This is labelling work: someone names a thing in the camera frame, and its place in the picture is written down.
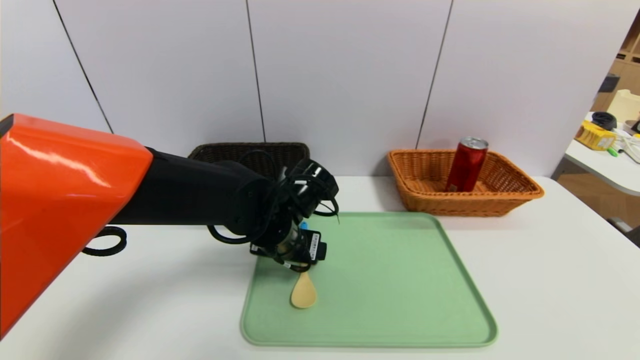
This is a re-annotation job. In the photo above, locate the yellow spoon with blue handle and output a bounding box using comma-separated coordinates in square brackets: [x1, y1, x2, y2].
[290, 221, 318, 310]

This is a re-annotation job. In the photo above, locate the red soda can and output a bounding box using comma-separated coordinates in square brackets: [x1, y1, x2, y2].
[444, 137, 490, 194]

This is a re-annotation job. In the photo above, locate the dark brown wicker basket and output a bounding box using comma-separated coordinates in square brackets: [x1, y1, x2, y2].
[187, 142, 311, 182]

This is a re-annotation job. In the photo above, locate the orange wicker basket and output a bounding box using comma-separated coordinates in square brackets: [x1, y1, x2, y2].
[387, 149, 545, 218]

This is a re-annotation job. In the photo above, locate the light green plastic tray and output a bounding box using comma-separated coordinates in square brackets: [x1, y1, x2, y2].
[240, 211, 498, 347]

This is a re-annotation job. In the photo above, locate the yellow carton box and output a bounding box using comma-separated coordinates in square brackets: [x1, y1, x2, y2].
[573, 121, 615, 152]

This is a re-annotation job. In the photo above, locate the black tape roll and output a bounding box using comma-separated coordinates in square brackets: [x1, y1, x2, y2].
[590, 112, 617, 132]

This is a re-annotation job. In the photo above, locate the cream plastic container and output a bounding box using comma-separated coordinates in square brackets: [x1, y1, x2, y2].
[605, 90, 640, 124]

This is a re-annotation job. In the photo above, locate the wooden shelf unit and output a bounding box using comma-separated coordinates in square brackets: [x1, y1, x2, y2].
[590, 10, 640, 113]

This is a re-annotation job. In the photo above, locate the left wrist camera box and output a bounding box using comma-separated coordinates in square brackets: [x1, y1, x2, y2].
[282, 159, 340, 217]

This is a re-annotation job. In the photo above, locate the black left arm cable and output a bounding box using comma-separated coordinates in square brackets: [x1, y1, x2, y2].
[82, 226, 128, 257]
[207, 223, 253, 246]

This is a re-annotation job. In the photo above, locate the white cable bundle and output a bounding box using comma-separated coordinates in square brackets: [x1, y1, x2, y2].
[615, 131, 640, 166]

